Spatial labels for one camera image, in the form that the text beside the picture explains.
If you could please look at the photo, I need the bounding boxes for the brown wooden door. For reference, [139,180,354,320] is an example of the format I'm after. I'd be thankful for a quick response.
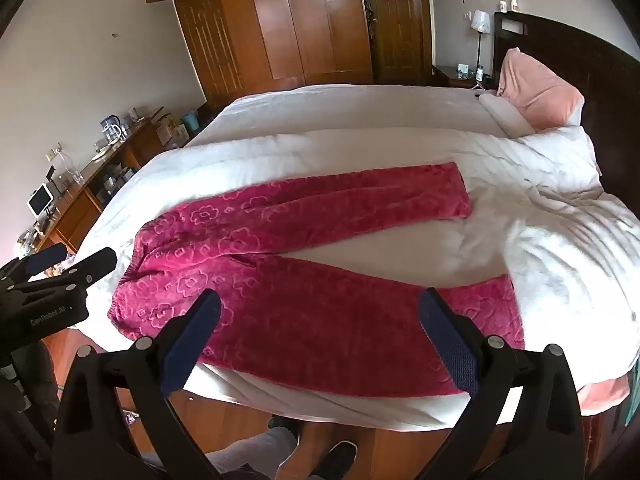
[359,0,433,87]

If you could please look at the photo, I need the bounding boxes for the person's grey trousers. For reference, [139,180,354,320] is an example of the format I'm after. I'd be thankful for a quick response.
[200,427,299,480]

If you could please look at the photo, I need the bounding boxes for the white shade table lamp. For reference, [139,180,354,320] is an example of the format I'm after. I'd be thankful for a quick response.
[470,9,491,83]

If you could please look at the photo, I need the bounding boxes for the brown wooden wardrobe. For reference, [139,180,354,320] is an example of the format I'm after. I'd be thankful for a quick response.
[140,0,373,111]

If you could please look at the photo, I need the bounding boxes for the dark wooden headboard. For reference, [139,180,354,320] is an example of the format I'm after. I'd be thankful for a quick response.
[492,10,640,216]

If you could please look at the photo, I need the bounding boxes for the magenta plush blanket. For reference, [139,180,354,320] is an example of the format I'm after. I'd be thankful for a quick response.
[107,161,526,398]

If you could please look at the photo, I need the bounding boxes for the pink pillow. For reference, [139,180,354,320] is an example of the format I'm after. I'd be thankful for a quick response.
[495,47,586,133]

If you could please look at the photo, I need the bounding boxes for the dark wooden nightstand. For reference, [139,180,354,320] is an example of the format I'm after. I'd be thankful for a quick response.
[432,64,493,88]

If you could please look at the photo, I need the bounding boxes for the clear electric kettle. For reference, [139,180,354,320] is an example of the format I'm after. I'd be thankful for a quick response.
[100,115,125,146]

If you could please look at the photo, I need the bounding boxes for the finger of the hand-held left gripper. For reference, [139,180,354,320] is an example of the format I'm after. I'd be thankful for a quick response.
[7,246,118,306]
[0,242,68,288]

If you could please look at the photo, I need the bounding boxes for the white tablet screen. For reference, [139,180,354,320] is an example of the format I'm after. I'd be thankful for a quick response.
[27,182,55,217]

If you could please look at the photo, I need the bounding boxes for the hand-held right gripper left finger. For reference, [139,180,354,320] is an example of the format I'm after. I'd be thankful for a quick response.
[52,289,222,480]

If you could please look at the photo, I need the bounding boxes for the white bed cover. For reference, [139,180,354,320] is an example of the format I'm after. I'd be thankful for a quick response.
[75,82,640,433]

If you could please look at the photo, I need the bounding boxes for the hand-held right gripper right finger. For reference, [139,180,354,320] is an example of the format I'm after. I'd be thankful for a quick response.
[419,287,586,480]

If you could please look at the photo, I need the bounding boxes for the white pillow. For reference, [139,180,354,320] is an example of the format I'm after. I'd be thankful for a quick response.
[477,91,538,138]

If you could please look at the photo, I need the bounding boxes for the long wooden sideboard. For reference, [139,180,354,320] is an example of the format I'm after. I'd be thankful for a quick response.
[20,105,208,261]

